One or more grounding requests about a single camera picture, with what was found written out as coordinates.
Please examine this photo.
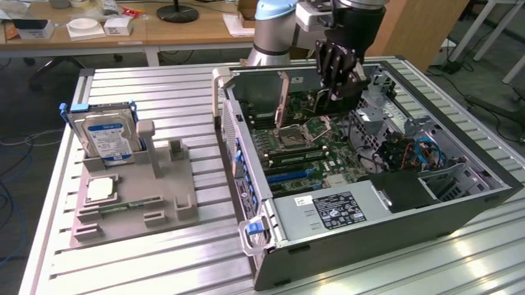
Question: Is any red wire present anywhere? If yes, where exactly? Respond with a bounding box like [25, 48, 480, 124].
[399, 141, 435, 170]

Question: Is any hard disk in blue carrier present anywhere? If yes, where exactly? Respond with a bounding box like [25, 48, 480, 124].
[59, 100, 143, 168]

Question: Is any black round lamp base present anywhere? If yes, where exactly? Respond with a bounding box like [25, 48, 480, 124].
[156, 4, 200, 24]

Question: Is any silver metal drive cage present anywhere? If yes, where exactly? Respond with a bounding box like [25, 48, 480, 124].
[351, 72, 431, 154]

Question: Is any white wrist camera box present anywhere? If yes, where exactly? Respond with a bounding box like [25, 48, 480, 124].
[294, 2, 334, 32]

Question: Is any metal disk bay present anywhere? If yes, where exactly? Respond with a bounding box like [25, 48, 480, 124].
[418, 162, 493, 203]

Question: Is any white table frame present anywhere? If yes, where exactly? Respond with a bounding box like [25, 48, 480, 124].
[449, 0, 525, 84]

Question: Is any blue expansion slot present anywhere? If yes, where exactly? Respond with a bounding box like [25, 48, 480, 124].
[264, 167, 311, 184]

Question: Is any CPU socket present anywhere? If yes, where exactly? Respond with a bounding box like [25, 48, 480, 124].
[272, 124, 314, 152]

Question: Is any white round dish block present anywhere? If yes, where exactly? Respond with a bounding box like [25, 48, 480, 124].
[65, 17, 107, 41]

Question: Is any grey power supply unit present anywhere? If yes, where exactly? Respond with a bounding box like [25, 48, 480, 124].
[272, 179, 394, 242]

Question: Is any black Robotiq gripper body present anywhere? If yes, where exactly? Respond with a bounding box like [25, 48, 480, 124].
[323, 6, 387, 61]

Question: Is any metal socket cover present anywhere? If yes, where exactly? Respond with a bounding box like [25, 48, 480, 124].
[301, 115, 334, 138]

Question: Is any wooden desk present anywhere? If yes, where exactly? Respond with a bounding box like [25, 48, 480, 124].
[0, 0, 370, 59]

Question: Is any brown cardboard box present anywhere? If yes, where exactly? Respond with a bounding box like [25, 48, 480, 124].
[236, 0, 258, 28]

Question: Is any green RAM stick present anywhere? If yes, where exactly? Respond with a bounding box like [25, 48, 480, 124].
[97, 198, 156, 214]

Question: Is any silver CPU chip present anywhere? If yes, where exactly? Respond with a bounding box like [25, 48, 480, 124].
[85, 177, 116, 202]

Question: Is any grey plastic parts rack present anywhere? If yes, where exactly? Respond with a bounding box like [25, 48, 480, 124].
[69, 119, 200, 248]

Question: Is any red packet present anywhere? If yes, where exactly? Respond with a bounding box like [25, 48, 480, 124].
[120, 6, 147, 19]

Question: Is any wooden cabinet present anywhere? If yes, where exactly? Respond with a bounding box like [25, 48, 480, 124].
[361, 0, 470, 71]

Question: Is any open black PC case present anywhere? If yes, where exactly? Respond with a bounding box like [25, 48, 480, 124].
[211, 60, 525, 291]

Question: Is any white box with black top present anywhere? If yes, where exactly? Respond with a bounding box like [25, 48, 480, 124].
[12, 18, 56, 40]

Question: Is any small white labelled box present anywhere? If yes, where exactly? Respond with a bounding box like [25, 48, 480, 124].
[101, 17, 135, 36]

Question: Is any blue floor cable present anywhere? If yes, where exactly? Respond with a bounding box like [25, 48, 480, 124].
[0, 147, 33, 265]

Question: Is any blue wire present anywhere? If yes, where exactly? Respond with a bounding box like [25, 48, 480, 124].
[413, 138, 447, 169]

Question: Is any white paper stack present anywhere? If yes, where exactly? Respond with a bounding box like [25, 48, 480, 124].
[223, 14, 256, 37]

